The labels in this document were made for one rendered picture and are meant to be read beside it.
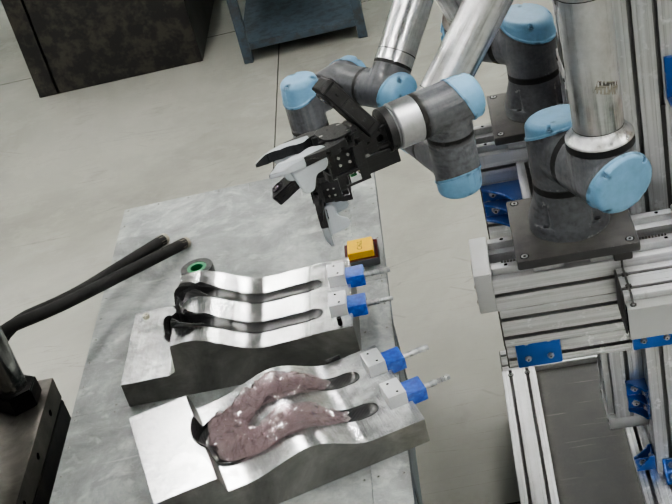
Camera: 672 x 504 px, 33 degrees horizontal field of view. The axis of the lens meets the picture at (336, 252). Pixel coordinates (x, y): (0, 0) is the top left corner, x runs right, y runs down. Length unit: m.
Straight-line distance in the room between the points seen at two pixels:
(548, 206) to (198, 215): 1.20
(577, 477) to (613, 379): 0.30
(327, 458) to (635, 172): 0.73
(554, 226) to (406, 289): 1.86
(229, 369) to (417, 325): 1.49
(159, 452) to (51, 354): 2.15
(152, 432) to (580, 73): 1.00
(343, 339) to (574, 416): 0.89
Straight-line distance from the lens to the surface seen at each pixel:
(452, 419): 3.36
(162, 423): 2.16
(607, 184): 1.92
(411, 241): 4.18
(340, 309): 2.31
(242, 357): 2.32
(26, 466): 2.43
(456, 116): 1.76
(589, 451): 2.89
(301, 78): 2.20
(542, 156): 2.05
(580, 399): 3.04
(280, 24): 6.20
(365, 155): 1.73
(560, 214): 2.11
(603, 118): 1.91
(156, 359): 2.42
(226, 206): 3.03
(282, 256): 2.73
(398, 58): 2.17
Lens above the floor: 2.21
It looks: 31 degrees down
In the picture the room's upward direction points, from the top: 15 degrees counter-clockwise
